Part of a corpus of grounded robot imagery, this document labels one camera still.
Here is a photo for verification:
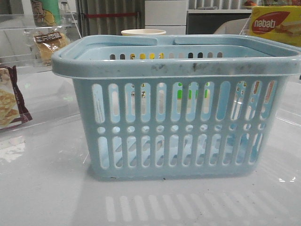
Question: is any bread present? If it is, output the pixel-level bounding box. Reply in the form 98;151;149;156
30;27;70;66

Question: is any white cabinet background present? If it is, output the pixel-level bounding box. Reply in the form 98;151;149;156
144;0;188;35

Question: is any light blue plastic basket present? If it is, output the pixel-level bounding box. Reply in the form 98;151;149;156
51;35;301;179

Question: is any green cartoon snack package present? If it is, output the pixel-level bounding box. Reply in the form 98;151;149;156
31;0;61;27

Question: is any yellow nabati wafer box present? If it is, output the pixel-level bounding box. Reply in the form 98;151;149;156
247;6;301;47

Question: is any beige paper cup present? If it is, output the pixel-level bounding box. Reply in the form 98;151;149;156
121;29;166;36

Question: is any brown cracker snack bag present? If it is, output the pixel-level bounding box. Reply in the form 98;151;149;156
0;66;32;130

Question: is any clear acrylic shelf left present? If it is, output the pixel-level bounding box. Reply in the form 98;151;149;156
0;13;80;131

